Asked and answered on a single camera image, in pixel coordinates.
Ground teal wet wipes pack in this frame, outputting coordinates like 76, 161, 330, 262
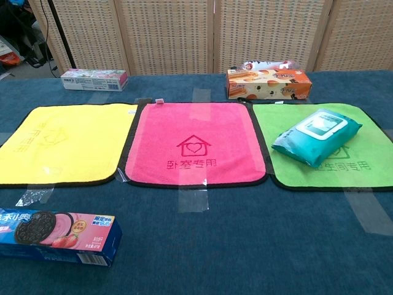
271, 108, 364, 168

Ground orange cake box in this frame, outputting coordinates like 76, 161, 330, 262
226, 68, 313, 101

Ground pink floral toothpaste box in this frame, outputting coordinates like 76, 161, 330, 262
60, 68, 129, 92

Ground long blue Oreo box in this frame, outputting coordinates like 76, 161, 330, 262
0, 208, 123, 267

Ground pink microfiber cloth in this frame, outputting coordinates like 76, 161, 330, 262
119, 101, 269, 189

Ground clear tape strip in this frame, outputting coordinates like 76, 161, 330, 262
88, 91, 112, 106
341, 186, 393, 237
187, 88, 212, 121
15, 183, 55, 207
177, 179, 211, 214

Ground white red snack bag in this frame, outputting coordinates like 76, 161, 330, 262
244, 60, 300, 72

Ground woven folding screen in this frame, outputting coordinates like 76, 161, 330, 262
29, 0, 393, 76

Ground yellow microfiber cloth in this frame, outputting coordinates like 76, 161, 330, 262
0, 103, 139, 189

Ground green microfiber cloth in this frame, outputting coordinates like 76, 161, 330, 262
250, 102, 393, 192

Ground black tripod stand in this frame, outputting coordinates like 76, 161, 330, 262
47, 0, 77, 70

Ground orange plastic bag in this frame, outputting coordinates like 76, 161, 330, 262
0, 52, 22, 66

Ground black floor cable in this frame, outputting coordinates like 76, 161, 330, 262
39, 0, 60, 78

